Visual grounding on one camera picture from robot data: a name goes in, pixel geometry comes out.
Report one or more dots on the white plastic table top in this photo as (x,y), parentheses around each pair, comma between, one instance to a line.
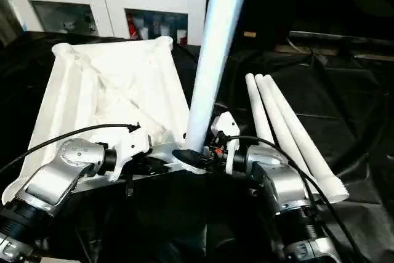
(107,90)

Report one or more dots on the white plastic table leg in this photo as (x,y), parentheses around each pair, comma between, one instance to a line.
(298,124)
(260,106)
(277,115)
(215,53)

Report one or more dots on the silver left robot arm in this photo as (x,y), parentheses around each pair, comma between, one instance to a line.
(55,170)

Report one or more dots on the white cup with red label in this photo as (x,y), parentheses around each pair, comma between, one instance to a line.
(181,37)

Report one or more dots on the black plastic mat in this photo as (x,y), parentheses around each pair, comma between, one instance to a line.
(338,106)

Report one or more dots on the red white bottle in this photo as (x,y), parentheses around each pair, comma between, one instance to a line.
(132,27)

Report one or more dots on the black case with label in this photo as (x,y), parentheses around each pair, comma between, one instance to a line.
(264,4)

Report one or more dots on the black television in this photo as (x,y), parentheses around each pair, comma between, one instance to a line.
(338,32)

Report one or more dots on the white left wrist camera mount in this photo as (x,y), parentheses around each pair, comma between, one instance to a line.
(132,146)

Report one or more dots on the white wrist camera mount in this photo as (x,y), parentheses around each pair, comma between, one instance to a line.
(226,124)
(132,146)

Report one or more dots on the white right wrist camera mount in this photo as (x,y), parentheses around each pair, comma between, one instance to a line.
(226,124)

